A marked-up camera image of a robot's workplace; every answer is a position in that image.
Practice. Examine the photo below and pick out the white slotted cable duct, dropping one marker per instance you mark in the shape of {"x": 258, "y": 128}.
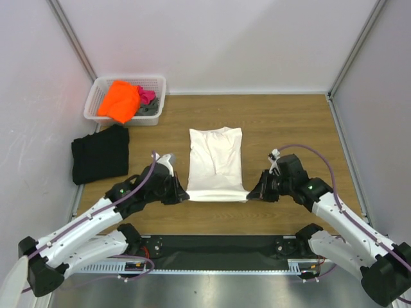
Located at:
{"x": 115, "y": 267}

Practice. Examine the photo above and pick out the grey t-shirt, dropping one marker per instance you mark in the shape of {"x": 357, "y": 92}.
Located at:
{"x": 150, "y": 109}

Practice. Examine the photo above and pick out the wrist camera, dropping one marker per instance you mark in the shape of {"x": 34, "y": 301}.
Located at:
{"x": 164, "y": 163}
{"x": 273, "y": 157}

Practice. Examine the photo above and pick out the orange t-shirt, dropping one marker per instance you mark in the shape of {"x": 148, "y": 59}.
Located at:
{"x": 121, "y": 102}

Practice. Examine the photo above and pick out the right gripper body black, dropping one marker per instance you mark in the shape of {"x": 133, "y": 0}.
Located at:
{"x": 266, "y": 186}

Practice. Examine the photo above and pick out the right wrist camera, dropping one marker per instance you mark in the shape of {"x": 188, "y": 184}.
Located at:
{"x": 273, "y": 157}

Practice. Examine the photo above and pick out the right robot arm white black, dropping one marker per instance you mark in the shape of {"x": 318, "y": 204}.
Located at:
{"x": 381, "y": 265}

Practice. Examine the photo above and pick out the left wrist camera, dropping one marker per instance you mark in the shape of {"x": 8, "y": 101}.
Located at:
{"x": 164, "y": 163}

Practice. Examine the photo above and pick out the black folded t-shirt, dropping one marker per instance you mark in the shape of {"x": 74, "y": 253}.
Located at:
{"x": 101, "y": 155}

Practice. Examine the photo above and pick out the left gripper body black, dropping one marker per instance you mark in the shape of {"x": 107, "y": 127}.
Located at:
{"x": 167, "y": 194}

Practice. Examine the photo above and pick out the pink t-shirt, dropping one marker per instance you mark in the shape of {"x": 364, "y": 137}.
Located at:
{"x": 146, "y": 96}

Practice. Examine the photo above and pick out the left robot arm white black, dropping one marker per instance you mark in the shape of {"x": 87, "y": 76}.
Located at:
{"x": 100, "y": 232}

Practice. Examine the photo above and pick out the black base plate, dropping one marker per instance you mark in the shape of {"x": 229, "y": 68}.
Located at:
{"x": 223, "y": 252}

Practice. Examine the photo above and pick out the white Coca-Cola t-shirt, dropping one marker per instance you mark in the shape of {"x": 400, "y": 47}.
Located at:
{"x": 215, "y": 169}

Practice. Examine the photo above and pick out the white plastic basket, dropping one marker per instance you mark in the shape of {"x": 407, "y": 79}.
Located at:
{"x": 101, "y": 87}

